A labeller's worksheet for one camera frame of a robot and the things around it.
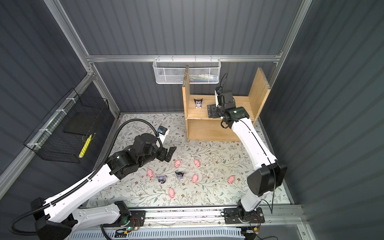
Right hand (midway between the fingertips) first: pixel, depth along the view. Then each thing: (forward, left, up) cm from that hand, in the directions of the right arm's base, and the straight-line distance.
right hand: (219, 107), depth 80 cm
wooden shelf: (+7, +9, -26) cm, 28 cm away
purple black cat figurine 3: (+4, +11, 0) cm, 12 cm away
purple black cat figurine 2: (-29, +32, -26) cm, 51 cm away
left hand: (-20, +26, -4) cm, 33 cm away
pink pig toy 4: (-36, +26, -30) cm, 53 cm away
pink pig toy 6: (-28, -7, -30) cm, 42 cm away
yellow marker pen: (-23, +64, -2) cm, 68 cm away
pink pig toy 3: (-28, +14, -29) cm, 42 cm away
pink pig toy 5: (-25, +40, -28) cm, 55 cm away
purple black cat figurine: (-27, +22, -26) cm, 43 cm away
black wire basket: (-17, +76, 0) cm, 78 cm away
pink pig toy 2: (-18, +12, -29) cm, 37 cm away
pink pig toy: (-19, +24, -29) cm, 42 cm away
